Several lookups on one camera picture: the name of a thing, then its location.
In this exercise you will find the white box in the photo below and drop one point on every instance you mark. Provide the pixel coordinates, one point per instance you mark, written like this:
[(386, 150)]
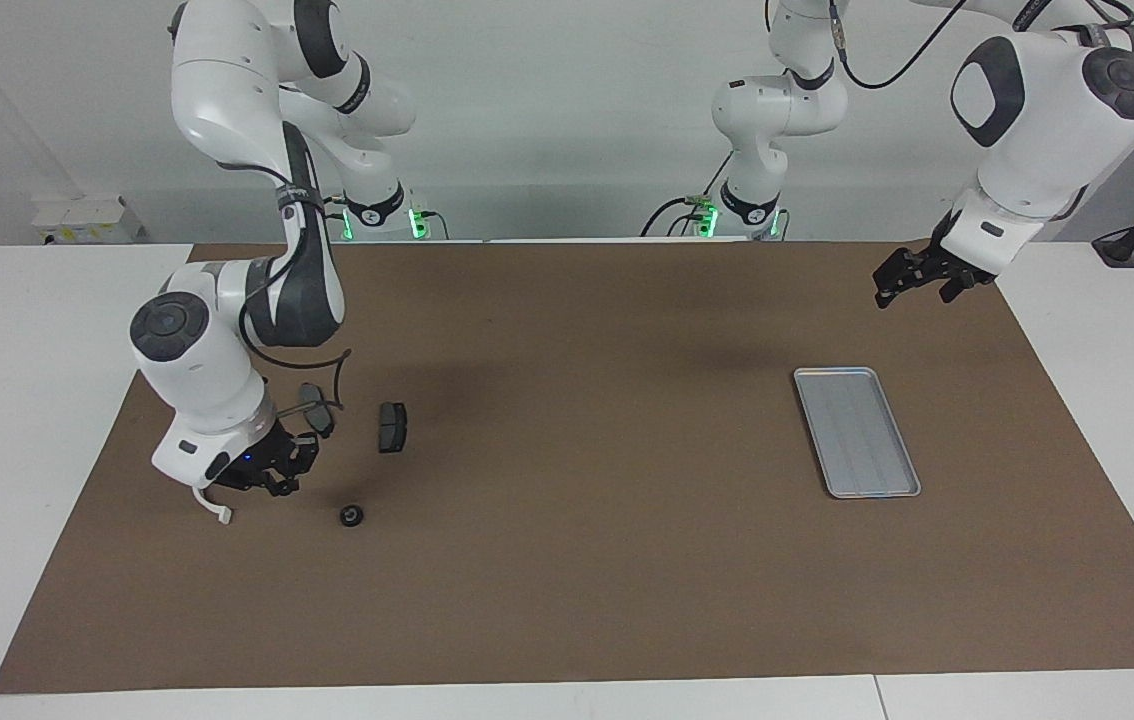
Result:
[(82, 218)]

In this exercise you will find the brown table mat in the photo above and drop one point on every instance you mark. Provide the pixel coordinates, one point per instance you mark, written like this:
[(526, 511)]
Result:
[(567, 560)]

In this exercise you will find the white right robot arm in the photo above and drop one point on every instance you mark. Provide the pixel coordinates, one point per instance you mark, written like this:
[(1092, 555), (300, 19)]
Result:
[(217, 90)]

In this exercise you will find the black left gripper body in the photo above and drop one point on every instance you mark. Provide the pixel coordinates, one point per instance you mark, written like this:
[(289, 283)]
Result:
[(937, 268)]

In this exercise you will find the silver metal tray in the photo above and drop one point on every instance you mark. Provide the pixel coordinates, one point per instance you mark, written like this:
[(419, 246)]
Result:
[(862, 440)]

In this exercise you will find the white curved plastic bracket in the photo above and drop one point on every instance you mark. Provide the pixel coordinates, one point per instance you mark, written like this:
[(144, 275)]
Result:
[(220, 514)]

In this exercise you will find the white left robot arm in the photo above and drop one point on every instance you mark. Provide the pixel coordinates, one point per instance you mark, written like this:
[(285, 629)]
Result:
[(1037, 130)]

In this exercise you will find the dark curved brake pad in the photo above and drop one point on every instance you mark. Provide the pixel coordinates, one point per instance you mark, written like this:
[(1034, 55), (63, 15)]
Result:
[(320, 420)]

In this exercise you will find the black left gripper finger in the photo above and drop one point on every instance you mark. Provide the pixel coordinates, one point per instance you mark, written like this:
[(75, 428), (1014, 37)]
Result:
[(887, 290), (953, 292)]

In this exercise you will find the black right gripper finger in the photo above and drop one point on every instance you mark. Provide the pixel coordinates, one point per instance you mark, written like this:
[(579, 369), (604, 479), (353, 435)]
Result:
[(305, 466), (269, 484)]

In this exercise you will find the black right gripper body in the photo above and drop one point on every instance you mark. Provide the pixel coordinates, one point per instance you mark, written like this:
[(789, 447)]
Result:
[(262, 460)]

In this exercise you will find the dark rectangular brake pad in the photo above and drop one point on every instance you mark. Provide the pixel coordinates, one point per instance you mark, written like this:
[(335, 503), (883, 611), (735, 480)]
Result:
[(392, 428)]

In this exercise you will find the large black bearing gear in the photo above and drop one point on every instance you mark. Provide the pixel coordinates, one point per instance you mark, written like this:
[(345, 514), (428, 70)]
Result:
[(351, 515)]

